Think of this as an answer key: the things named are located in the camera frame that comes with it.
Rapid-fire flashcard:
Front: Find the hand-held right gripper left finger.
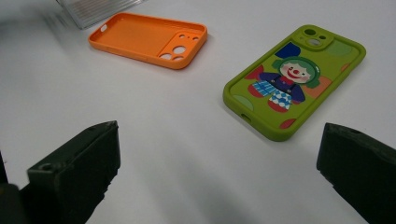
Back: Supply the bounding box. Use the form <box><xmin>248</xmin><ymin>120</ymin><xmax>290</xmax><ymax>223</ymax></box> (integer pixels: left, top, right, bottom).
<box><xmin>19</xmin><ymin>120</ymin><xmax>121</xmax><ymax>224</ymax></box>

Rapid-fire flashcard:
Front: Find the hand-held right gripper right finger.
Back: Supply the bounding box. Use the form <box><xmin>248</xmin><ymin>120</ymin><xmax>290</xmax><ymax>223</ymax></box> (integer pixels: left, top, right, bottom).
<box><xmin>317</xmin><ymin>122</ymin><xmax>396</xmax><ymax>224</ymax></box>

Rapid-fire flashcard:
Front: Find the green clown-print phone case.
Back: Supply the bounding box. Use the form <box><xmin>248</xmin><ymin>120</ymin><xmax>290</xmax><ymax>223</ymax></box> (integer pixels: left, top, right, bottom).
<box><xmin>222</xmin><ymin>24</ymin><xmax>367</xmax><ymax>143</ymax></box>

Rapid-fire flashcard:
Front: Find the clear slotted rack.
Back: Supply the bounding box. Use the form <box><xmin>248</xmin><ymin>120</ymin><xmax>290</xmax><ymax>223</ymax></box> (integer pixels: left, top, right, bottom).
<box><xmin>55</xmin><ymin>0</ymin><xmax>148</xmax><ymax>31</ymax></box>

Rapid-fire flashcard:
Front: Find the orange phone case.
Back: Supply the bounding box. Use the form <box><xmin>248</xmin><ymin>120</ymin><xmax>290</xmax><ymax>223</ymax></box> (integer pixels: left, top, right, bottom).
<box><xmin>88</xmin><ymin>12</ymin><xmax>208</xmax><ymax>71</ymax></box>

